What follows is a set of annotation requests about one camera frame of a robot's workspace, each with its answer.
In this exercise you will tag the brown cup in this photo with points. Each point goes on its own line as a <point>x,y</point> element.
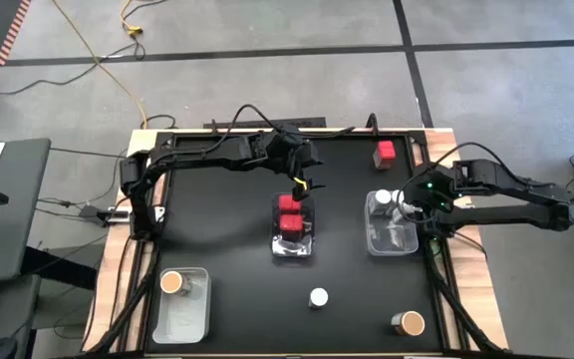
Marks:
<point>171,282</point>

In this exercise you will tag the red-lidded smoked paprika tin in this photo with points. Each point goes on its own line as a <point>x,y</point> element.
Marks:
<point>289,203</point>
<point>292,225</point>

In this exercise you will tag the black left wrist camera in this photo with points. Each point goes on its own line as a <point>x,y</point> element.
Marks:
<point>311,155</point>

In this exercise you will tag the gold-lidded cylindrical spice jar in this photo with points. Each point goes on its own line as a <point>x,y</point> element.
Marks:
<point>410,324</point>

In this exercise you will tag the grey desk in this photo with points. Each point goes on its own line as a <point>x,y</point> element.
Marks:
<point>18,224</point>

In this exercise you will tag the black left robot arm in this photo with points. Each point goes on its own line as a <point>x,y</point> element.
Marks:
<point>207,152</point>

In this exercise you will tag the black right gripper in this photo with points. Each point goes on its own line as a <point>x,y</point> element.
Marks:
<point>431,199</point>

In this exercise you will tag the black computer mouse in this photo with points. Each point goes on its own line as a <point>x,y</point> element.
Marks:
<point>0,349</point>

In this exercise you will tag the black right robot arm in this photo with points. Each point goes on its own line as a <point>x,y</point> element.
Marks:
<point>506,214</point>

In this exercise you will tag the black power adapter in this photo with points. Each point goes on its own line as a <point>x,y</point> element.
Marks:
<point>92,213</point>

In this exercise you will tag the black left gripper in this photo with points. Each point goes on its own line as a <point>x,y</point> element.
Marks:
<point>303,187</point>

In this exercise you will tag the clear plastic bin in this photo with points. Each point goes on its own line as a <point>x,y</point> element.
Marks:
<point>187,319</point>
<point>292,249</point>
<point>389,242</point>

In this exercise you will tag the black floor strip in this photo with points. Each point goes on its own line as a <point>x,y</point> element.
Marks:
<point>267,123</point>

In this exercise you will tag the red block at top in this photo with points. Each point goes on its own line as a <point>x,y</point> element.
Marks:
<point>384,152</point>

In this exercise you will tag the white-lidded bagel seasoning jar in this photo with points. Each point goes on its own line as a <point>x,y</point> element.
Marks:
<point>318,297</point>
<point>382,198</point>
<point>397,196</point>

